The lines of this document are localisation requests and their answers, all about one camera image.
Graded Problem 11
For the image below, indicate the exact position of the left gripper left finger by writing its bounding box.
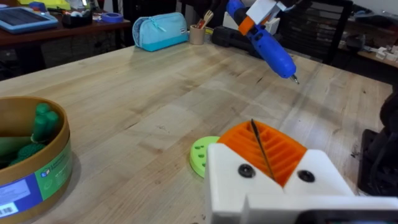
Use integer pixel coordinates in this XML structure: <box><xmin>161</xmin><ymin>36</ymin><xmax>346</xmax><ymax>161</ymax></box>
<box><xmin>205</xmin><ymin>119</ymin><xmax>285</xmax><ymax>224</ymax></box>

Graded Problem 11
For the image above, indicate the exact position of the light blue zip bag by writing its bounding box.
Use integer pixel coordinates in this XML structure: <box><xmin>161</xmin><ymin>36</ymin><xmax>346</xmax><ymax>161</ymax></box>
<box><xmin>132</xmin><ymin>12</ymin><xmax>190</xmax><ymax>53</ymax></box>

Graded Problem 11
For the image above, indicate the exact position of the wooden fork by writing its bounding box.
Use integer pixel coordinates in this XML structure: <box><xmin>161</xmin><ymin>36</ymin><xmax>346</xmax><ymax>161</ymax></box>
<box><xmin>201</xmin><ymin>9</ymin><xmax>215</xmax><ymax>30</ymax></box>

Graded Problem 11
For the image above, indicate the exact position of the blue electric screwdriver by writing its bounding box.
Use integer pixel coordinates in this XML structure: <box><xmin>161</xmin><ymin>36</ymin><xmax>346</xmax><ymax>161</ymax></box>
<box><xmin>226</xmin><ymin>0</ymin><xmax>300</xmax><ymax>85</ymax></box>

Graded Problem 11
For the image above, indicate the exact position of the dark wooden side table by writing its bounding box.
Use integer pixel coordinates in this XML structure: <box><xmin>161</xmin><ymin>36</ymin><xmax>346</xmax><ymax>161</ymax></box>
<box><xmin>0</xmin><ymin>17</ymin><xmax>132</xmax><ymax>82</ymax></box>

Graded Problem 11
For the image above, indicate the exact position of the blue tape roll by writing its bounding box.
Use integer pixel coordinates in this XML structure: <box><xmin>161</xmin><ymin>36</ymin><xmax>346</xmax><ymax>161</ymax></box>
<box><xmin>99</xmin><ymin>12</ymin><xmax>125</xmax><ymax>24</ymax></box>

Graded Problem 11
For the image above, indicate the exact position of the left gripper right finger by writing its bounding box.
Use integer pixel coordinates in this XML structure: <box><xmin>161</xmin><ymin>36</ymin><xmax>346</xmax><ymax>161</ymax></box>
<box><xmin>252</xmin><ymin>119</ymin><xmax>356</xmax><ymax>197</ymax></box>

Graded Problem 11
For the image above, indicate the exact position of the beige cup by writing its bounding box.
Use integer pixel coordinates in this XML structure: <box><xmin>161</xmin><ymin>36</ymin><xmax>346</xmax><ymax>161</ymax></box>
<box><xmin>188</xmin><ymin>24</ymin><xmax>206</xmax><ymax>46</ymax></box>

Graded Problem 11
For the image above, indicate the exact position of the yellow box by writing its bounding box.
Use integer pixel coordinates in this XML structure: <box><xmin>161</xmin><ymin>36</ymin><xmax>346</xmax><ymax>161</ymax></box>
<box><xmin>17</xmin><ymin>0</ymin><xmax>72</xmax><ymax>11</ymax></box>

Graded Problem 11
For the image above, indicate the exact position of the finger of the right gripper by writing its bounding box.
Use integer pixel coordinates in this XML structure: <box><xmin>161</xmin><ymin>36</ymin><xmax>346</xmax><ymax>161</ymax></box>
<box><xmin>238</xmin><ymin>0</ymin><xmax>278</xmax><ymax>36</ymax></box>
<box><xmin>261</xmin><ymin>0</ymin><xmax>289</xmax><ymax>26</ymax></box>

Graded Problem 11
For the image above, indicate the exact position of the black power tool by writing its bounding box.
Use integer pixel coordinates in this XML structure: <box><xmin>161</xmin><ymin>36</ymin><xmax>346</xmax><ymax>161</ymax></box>
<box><xmin>211</xmin><ymin>26</ymin><xmax>265</xmax><ymax>59</ymax></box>

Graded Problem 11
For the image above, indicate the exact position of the green disc with holes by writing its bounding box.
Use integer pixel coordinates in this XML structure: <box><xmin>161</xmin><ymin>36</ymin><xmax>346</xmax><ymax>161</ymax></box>
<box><xmin>189</xmin><ymin>136</ymin><xmax>221</xmax><ymax>179</ymax></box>

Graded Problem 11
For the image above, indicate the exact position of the black tray with small items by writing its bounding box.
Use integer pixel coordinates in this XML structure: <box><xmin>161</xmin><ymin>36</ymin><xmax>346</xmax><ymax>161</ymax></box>
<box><xmin>61</xmin><ymin>8</ymin><xmax>94</xmax><ymax>29</ymax></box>

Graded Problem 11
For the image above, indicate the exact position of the tablet in blue case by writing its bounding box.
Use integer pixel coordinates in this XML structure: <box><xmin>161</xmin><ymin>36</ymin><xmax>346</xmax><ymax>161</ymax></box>
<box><xmin>0</xmin><ymin>6</ymin><xmax>60</xmax><ymax>35</ymax></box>

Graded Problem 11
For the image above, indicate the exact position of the tan round tub with toys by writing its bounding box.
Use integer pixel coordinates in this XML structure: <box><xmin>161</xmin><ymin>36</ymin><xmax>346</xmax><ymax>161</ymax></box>
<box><xmin>0</xmin><ymin>96</ymin><xmax>74</xmax><ymax>224</ymax></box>

